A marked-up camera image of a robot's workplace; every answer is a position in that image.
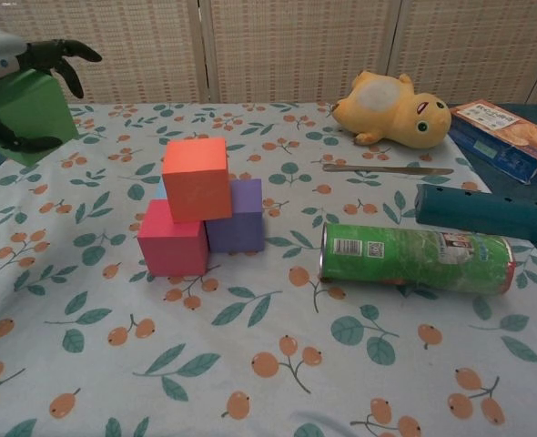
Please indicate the floral print tablecloth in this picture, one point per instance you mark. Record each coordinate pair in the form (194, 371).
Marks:
(268, 341)

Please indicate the metal table knife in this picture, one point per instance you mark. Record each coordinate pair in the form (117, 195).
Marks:
(387, 169)

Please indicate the pink foam cube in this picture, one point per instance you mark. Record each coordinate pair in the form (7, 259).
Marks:
(173, 246)

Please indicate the bamboo folding screen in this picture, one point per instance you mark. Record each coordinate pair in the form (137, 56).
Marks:
(296, 45)

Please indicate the green chips can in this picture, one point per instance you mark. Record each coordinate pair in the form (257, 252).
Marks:
(414, 257)

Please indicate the light blue foam cube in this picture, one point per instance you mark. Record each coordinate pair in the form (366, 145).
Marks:
(160, 193)

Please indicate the teal cylinder with holes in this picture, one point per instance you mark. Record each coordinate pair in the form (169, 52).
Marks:
(482, 211)

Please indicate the purple foam cube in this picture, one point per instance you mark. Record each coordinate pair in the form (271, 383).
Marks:
(241, 223)

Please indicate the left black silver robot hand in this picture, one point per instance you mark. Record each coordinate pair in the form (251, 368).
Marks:
(45, 52)

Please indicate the orange foam cube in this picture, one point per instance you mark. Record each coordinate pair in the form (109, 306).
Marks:
(198, 182)

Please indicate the yellow plush toy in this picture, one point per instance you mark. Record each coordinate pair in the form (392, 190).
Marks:
(396, 114)

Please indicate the blue orange cookie box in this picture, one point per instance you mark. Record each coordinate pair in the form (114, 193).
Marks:
(505, 136)

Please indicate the green foam cube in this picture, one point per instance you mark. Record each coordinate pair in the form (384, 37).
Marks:
(32, 114)

